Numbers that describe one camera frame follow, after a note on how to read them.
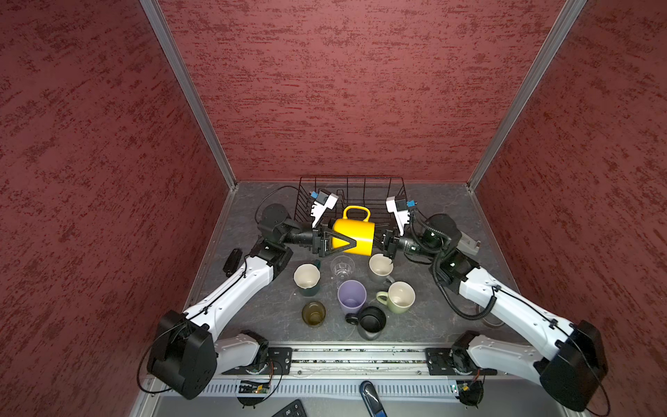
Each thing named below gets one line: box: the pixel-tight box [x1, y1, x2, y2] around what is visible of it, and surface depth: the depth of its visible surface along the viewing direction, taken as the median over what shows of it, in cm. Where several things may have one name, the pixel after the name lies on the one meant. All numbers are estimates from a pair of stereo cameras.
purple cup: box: [336, 279, 368, 316], surface depth 79 cm
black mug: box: [344, 305, 388, 342], surface depth 81 cm
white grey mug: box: [368, 252, 396, 285], surface depth 86 cm
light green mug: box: [376, 279, 417, 315], surface depth 81 cm
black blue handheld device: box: [359, 380, 388, 417], surface depth 67 cm
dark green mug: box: [292, 258, 322, 298], surface depth 84 cm
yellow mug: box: [332, 205, 376, 257], surface depth 59 cm
